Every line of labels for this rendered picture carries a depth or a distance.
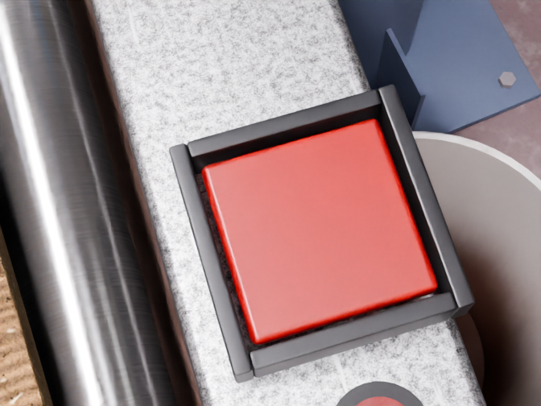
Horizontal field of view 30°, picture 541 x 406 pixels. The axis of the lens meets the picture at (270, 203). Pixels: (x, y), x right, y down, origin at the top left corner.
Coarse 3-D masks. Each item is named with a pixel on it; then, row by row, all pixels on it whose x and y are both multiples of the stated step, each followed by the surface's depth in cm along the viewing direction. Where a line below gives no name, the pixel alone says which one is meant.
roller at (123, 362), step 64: (0, 0) 35; (64, 0) 37; (0, 64) 34; (64, 64) 35; (0, 128) 34; (64, 128) 34; (0, 192) 34; (64, 192) 33; (64, 256) 32; (128, 256) 33; (64, 320) 32; (128, 320) 32; (64, 384) 31; (128, 384) 31
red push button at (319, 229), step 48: (288, 144) 32; (336, 144) 32; (384, 144) 32; (240, 192) 32; (288, 192) 32; (336, 192) 32; (384, 192) 32; (240, 240) 31; (288, 240) 31; (336, 240) 31; (384, 240) 31; (240, 288) 31; (288, 288) 31; (336, 288) 31; (384, 288) 31; (432, 288) 31; (288, 336) 31
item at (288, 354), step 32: (352, 96) 32; (384, 96) 32; (256, 128) 32; (288, 128) 32; (320, 128) 33; (384, 128) 33; (192, 160) 32; (416, 160) 32; (192, 192) 31; (416, 192) 31; (192, 224) 31; (416, 224) 33; (448, 256) 31; (224, 288) 30; (448, 288) 31; (224, 320) 30; (384, 320) 30; (416, 320) 30; (256, 352) 30; (288, 352) 30; (320, 352) 30
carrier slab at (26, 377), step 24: (0, 240) 31; (0, 264) 30; (0, 288) 30; (0, 312) 30; (24, 312) 31; (0, 336) 30; (24, 336) 30; (0, 360) 29; (24, 360) 29; (0, 384) 29; (24, 384) 29
